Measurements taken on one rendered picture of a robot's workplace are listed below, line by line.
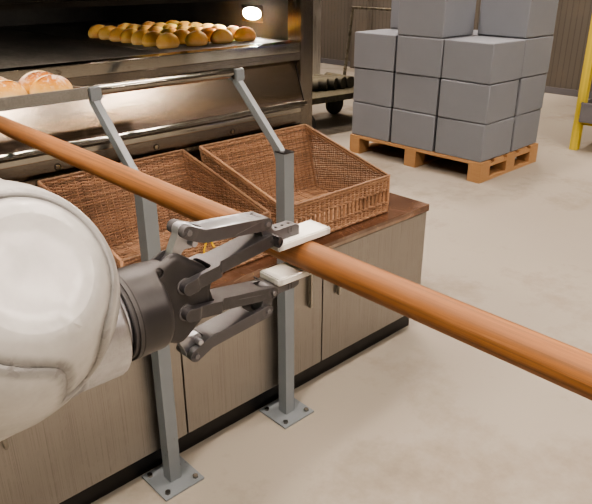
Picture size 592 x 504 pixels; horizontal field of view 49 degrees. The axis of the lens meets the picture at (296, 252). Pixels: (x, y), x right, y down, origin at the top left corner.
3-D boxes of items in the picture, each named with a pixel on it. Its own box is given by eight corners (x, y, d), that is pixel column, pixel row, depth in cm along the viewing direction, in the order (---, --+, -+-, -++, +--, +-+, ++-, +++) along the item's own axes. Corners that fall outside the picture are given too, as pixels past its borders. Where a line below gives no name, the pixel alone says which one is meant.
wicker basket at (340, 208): (199, 215, 250) (195, 144, 239) (304, 184, 285) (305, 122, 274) (284, 252, 217) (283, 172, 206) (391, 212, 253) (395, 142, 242)
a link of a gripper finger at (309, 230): (258, 243, 63) (258, 236, 63) (310, 225, 67) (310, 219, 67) (279, 252, 61) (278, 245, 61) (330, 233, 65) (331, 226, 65)
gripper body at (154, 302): (82, 257, 53) (178, 229, 59) (94, 346, 56) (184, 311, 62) (129, 287, 48) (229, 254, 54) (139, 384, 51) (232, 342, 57)
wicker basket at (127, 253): (46, 261, 211) (32, 179, 200) (188, 218, 247) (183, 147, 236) (125, 313, 179) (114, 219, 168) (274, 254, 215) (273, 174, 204)
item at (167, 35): (84, 38, 277) (82, 24, 274) (178, 31, 307) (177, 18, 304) (162, 50, 236) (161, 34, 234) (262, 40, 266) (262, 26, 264)
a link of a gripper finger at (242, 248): (161, 285, 57) (157, 271, 56) (257, 234, 63) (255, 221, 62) (186, 300, 54) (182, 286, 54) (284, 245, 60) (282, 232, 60)
